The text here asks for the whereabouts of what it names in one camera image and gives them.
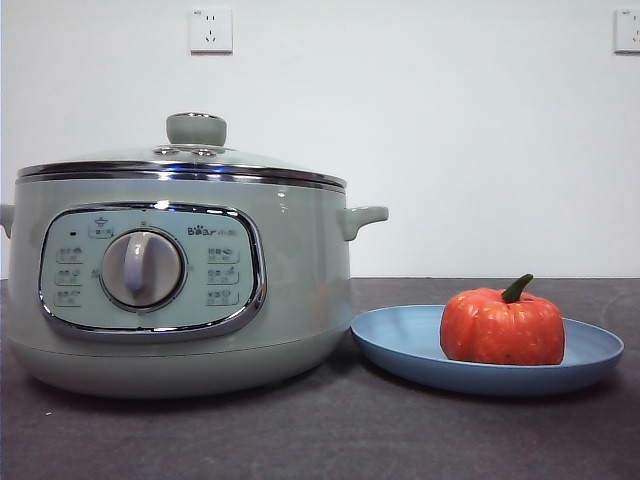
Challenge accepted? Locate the glass lid with green knob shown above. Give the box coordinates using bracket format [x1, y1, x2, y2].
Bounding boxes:
[17, 112, 347, 187]

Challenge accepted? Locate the orange pumpkin with green stem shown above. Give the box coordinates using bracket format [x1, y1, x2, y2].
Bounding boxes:
[439, 273, 567, 366]

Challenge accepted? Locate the pale green electric steamer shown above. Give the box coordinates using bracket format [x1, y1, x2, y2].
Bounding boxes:
[0, 169, 390, 400]

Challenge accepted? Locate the blue round plate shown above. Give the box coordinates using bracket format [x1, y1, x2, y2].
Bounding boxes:
[350, 303, 626, 399]

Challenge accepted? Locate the white wall socket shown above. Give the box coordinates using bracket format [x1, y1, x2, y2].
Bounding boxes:
[613, 8, 640, 55]
[188, 7, 234, 55]

